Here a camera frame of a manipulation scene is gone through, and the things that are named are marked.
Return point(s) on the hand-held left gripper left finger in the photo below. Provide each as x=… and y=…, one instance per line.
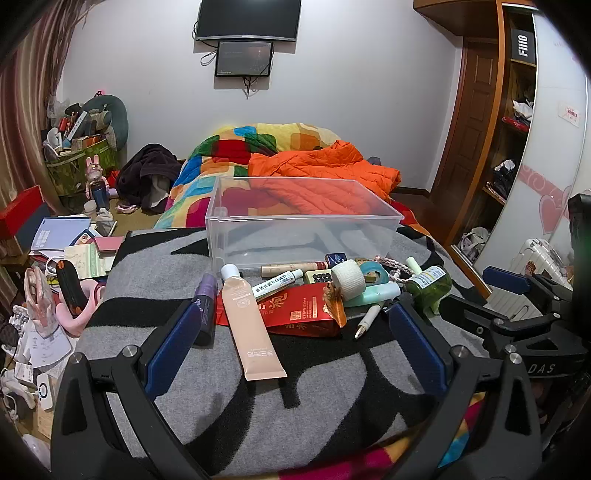
x=171, y=344

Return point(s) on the pale green mahjong tile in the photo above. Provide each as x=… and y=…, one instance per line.
x=317, y=277

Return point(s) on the green glass bottle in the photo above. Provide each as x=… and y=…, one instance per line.
x=429, y=284

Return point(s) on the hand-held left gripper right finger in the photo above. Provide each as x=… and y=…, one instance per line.
x=418, y=344

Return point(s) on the wooden wardrobe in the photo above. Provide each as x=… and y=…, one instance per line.
x=549, y=138

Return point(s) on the green white book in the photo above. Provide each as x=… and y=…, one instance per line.
x=87, y=263

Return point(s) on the red box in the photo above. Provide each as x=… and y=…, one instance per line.
x=21, y=210

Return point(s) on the purple bottle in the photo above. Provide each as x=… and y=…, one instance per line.
x=206, y=304

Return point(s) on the black printed box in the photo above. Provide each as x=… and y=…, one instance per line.
x=524, y=46

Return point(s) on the peach cream tube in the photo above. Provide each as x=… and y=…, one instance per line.
x=249, y=332

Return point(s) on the long beige cosmetic tube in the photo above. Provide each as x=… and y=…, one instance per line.
x=291, y=267

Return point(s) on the white suitcase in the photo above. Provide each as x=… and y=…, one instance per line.
x=538, y=258

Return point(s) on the pale green lip balm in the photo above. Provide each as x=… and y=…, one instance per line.
x=413, y=266

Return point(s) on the pink curved plastic object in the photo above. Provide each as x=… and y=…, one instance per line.
x=81, y=323

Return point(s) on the small black wall monitor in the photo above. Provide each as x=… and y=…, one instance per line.
x=244, y=57

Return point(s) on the dark clothes pile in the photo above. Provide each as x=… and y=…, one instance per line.
x=147, y=170

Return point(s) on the blue notebook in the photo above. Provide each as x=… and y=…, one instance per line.
x=57, y=233

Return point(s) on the wall television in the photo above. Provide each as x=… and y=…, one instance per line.
x=248, y=18

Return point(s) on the small blue box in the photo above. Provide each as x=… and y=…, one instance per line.
x=336, y=259

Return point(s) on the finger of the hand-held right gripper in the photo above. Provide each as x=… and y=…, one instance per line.
x=471, y=314
x=505, y=279

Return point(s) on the grey black blanket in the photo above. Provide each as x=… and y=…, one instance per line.
x=138, y=277

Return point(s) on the green storage box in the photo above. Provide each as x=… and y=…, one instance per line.
x=69, y=173

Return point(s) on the clear plastic storage box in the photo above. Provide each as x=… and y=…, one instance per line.
x=300, y=230

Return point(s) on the white pen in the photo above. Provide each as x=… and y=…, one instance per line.
x=368, y=323

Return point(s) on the pink flat box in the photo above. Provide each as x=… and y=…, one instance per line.
x=110, y=243

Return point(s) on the colourful patchwork quilt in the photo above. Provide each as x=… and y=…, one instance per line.
x=221, y=152

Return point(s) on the orange puffer jacket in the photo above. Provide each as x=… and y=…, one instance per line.
x=318, y=170

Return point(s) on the teal plastic bottle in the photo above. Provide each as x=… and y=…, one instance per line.
x=374, y=295

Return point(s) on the striped curtain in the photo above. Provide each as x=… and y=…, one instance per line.
x=27, y=120

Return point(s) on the wooden door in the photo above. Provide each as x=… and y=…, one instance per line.
x=471, y=120

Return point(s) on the white bandage roll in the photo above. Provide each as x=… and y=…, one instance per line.
x=347, y=276

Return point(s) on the teal tape roll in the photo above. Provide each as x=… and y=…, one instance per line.
x=376, y=272

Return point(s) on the white handbag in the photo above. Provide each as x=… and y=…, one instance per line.
x=475, y=242

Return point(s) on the white ointment tube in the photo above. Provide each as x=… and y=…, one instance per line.
x=277, y=280

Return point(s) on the pink bunny toy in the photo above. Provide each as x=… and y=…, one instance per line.
x=96, y=182

